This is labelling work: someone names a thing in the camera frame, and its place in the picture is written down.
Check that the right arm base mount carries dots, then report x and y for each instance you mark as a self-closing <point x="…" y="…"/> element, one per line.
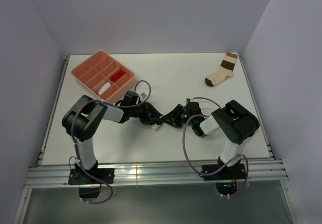
<point x="228" y="182"/>

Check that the pink compartment organizer tray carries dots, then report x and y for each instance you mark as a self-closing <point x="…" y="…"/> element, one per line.
<point x="97" y="70"/>

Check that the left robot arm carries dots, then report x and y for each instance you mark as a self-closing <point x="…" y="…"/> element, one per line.
<point x="84" y="117"/>

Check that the beige reindeer sock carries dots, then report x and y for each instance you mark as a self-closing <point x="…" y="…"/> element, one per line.
<point x="117" y="76"/>

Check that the black white striped ankle sock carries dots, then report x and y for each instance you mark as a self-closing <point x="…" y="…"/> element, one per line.
<point x="155" y="125"/>

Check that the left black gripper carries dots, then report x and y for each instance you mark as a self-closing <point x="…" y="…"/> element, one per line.
<point x="149" y="117"/>

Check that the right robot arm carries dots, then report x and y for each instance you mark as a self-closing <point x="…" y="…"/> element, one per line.
<point x="236" y="122"/>

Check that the cream brown striped sock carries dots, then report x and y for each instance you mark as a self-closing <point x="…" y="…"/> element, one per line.
<point x="224" y="72"/>

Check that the white sock with black stripes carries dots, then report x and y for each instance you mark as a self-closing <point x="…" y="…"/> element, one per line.
<point x="104" y="88"/>

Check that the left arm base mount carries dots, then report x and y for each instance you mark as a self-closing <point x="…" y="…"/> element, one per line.
<point x="89" y="188"/>

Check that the aluminium table front rail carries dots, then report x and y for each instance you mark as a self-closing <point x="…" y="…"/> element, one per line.
<point x="167" y="173"/>

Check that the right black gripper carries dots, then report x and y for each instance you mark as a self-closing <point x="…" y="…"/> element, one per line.
<point x="173" y="117"/>

